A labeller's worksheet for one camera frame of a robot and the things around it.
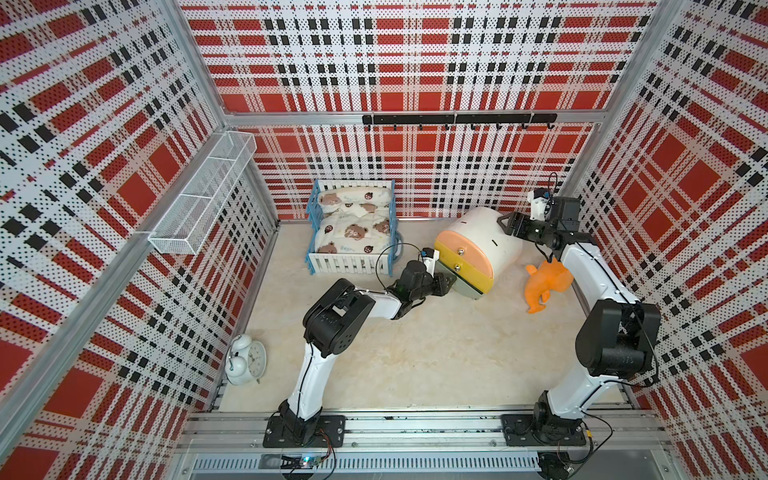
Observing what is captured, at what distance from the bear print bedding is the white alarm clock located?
1.24 ft

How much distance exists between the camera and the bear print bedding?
1061mm

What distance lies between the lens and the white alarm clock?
2.45 feet
